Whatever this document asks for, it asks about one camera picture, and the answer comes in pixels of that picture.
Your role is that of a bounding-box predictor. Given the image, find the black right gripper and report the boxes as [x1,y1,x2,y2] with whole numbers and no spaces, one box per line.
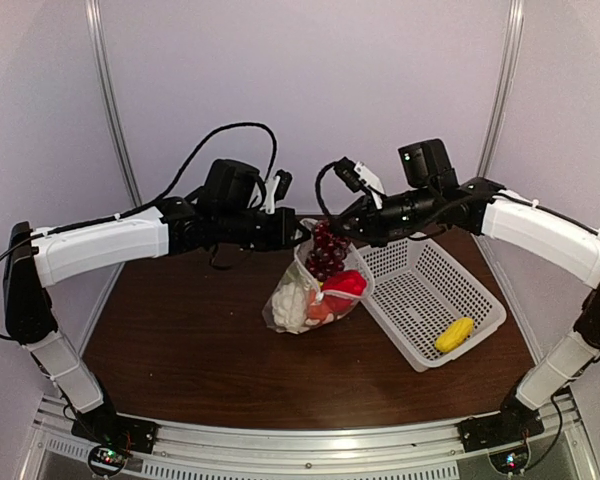
[329,184,438,248]

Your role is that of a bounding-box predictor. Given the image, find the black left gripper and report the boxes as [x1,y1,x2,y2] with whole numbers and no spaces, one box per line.
[216,205,311,251]

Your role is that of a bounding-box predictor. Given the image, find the dark red toy grapes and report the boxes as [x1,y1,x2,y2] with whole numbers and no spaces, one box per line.
[304,220,351,283]

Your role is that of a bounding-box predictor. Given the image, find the clear polka dot zip bag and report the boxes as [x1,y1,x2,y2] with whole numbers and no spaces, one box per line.
[262,218,375,333]

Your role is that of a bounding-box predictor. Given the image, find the red toy bell pepper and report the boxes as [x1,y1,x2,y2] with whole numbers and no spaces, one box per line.
[321,270,368,315]

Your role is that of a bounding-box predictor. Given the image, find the orange toy pumpkin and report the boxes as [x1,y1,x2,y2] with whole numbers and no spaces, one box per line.
[305,300,339,328]

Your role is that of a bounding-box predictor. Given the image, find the white toy cauliflower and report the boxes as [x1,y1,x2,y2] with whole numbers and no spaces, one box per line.
[271,283,306,334]

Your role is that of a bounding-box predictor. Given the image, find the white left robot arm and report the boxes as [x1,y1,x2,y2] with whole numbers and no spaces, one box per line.
[3,159,310,444]

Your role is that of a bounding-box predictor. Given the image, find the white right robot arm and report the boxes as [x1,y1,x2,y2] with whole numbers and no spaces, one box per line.
[327,139,600,442]

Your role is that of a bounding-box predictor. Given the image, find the white perforated plastic basket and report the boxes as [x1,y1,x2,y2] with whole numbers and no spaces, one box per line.
[359,239,507,372]

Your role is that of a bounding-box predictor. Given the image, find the yellow toy mango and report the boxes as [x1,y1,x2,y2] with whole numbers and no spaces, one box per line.
[435,317,474,353]

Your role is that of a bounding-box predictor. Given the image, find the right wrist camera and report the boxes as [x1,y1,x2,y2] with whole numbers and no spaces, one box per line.
[334,157,386,210]

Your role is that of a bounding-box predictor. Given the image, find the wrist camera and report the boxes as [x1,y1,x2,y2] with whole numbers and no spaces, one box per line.
[334,157,386,210]
[260,170,293,215]

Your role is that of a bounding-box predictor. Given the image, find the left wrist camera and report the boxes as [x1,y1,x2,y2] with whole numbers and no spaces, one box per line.
[260,170,293,215]

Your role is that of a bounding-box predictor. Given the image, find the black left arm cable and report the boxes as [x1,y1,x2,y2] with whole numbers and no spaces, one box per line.
[0,122,278,341]

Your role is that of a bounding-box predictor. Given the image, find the left aluminium frame post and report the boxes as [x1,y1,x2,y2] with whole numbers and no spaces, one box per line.
[85,0,142,207]

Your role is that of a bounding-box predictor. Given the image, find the aluminium frame post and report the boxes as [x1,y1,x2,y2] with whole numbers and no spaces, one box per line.
[477,0,525,176]
[85,0,142,207]

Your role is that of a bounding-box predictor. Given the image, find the front aluminium rail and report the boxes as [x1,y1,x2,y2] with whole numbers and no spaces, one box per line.
[17,384,600,480]

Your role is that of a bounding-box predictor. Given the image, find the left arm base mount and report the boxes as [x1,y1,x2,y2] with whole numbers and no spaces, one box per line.
[71,415,158,477]

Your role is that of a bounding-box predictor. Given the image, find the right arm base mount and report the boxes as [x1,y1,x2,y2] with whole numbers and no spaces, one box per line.
[457,412,544,476]

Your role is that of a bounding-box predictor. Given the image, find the right aluminium frame post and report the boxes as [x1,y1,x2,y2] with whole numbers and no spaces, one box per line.
[477,0,525,176]

